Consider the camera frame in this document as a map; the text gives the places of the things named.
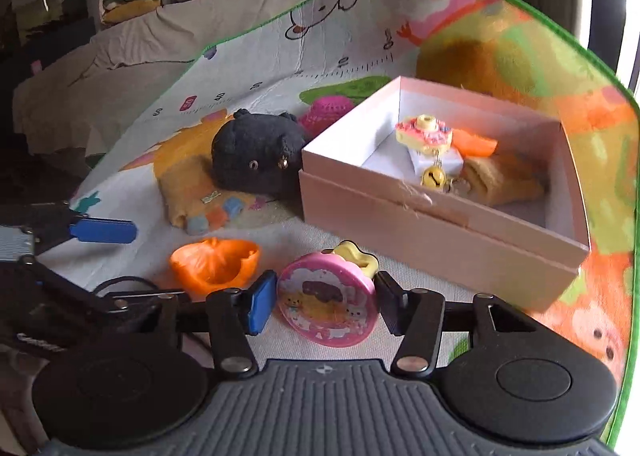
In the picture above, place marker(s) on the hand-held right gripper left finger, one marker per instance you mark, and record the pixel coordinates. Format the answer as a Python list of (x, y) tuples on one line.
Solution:
[(262, 303)]

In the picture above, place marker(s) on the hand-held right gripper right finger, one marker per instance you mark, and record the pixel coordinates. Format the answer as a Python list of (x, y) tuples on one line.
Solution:
[(392, 303)]

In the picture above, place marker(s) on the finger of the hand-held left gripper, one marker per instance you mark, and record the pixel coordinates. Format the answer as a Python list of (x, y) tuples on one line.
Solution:
[(145, 300), (102, 231)]

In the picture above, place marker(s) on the pink round tin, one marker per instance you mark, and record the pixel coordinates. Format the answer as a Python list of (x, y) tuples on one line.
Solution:
[(325, 301)]

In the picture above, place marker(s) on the yellow heart-shaped toy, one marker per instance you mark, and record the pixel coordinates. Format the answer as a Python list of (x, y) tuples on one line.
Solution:
[(352, 253)]

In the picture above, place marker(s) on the orange plastic pumpkin cup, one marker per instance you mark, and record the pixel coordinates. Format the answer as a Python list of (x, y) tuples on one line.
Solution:
[(210, 266), (475, 145)]

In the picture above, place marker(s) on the pink cardboard box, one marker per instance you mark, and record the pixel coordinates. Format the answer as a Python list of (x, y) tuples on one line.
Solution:
[(425, 241)]

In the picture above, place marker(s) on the tan plush paw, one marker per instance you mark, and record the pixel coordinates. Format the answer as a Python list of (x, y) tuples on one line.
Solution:
[(190, 186)]

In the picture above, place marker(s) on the small gold bell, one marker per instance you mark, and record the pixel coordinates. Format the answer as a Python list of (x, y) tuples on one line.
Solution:
[(434, 178)]

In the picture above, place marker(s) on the white plastic case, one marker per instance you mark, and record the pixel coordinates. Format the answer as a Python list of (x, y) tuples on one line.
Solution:
[(447, 163)]

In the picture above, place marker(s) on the black plush toy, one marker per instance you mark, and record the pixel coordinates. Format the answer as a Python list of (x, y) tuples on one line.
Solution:
[(250, 145)]

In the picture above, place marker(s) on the donut-shaped toy camera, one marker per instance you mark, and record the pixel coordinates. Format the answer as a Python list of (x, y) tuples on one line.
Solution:
[(425, 135)]

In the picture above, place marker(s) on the pink plastic strainer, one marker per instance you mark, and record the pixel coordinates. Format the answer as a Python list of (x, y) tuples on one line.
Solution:
[(325, 113)]

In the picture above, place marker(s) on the dark furniture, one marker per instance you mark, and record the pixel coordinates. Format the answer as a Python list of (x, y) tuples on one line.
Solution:
[(50, 25)]

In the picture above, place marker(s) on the printed cartoon play mat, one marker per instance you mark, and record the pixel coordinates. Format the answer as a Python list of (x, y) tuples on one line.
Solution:
[(325, 60)]

